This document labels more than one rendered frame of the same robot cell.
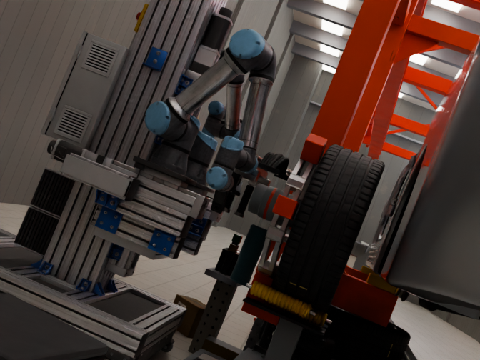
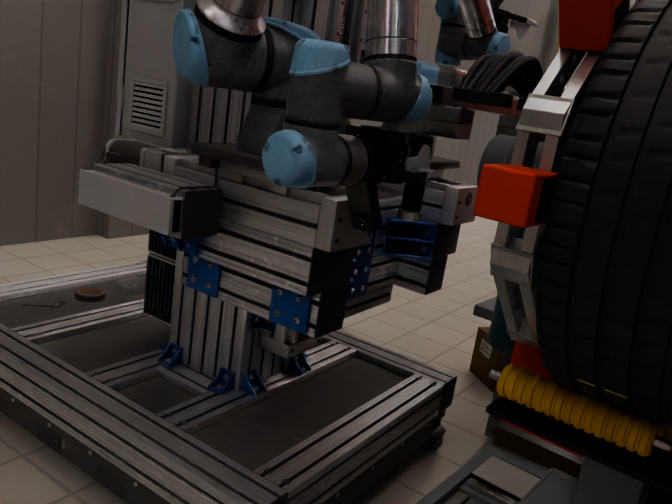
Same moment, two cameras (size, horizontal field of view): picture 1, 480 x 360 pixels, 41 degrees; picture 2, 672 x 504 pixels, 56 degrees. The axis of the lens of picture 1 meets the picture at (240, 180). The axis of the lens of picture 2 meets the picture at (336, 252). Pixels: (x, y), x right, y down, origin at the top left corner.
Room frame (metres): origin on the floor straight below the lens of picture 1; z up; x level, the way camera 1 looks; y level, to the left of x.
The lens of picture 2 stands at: (1.51, -0.35, 0.95)
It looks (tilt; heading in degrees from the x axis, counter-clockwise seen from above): 14 degrees down; 25
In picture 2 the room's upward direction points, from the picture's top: 9 degrees clockwise
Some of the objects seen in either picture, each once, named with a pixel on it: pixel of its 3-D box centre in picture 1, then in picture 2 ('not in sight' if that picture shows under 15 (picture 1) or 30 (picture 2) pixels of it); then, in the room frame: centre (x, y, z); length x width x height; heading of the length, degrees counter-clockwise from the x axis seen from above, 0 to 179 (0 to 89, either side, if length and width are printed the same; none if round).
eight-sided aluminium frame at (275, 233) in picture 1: (291, 212); (585, 187); (2.69, -0.25, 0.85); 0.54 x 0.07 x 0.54; 169
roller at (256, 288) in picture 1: (280, 298); (573, 407); (2.55, -0.33, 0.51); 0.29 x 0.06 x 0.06; 79
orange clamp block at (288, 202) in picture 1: (285, 207); (515, 194); (2.38, -0.20, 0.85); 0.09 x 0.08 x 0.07; 169
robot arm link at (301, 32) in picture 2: (181, 129); (284, 61); (2.53, 0.29, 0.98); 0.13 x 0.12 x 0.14; 152
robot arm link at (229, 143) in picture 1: (231, 153); (327, 86); (2.29, 0.06, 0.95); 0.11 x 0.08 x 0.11; 152
